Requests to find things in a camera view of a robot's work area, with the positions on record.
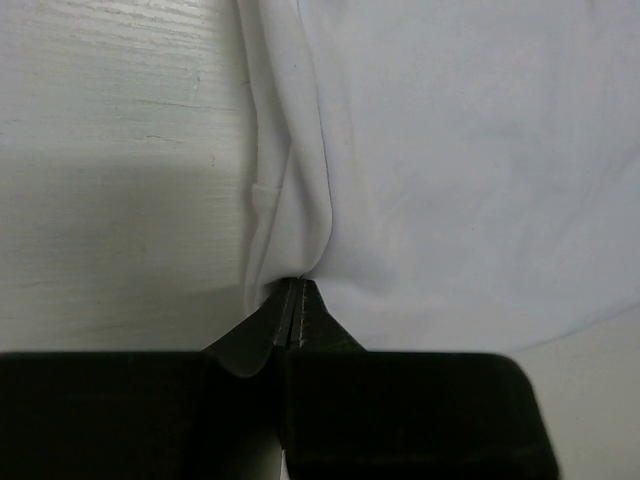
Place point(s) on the white skirt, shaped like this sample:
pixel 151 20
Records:
pixel 453 175

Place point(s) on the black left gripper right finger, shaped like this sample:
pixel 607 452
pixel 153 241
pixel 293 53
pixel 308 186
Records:
pixel 351 413

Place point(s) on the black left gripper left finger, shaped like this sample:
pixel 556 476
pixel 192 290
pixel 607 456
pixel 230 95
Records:
pixel 129 415

